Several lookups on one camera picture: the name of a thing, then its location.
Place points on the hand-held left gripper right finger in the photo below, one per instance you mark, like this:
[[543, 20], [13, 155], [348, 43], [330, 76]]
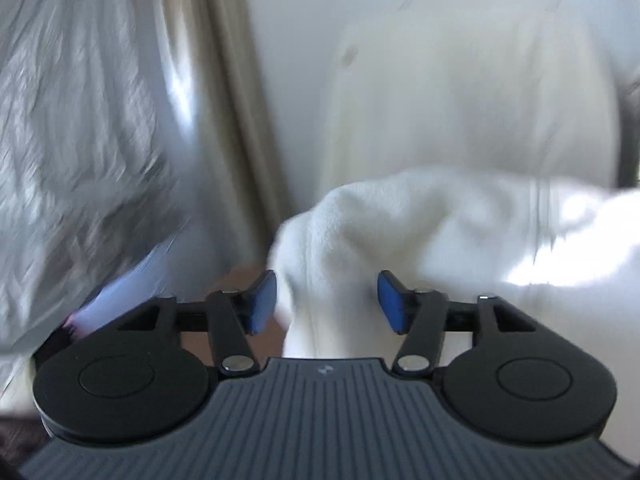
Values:
[[392, 304]]

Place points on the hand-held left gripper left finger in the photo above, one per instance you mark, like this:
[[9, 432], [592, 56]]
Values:
[[262, 304]]

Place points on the white fleece garment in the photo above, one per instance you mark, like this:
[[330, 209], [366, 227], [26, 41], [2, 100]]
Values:
[[400, 220]]

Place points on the beige curtain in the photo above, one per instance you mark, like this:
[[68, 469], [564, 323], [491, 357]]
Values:
[[220, 85]]

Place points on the cream pillow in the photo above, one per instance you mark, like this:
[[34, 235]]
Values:
[[465, 90]]

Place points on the silver sheer curtain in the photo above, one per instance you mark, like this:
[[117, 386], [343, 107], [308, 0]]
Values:
[[75, 110]]

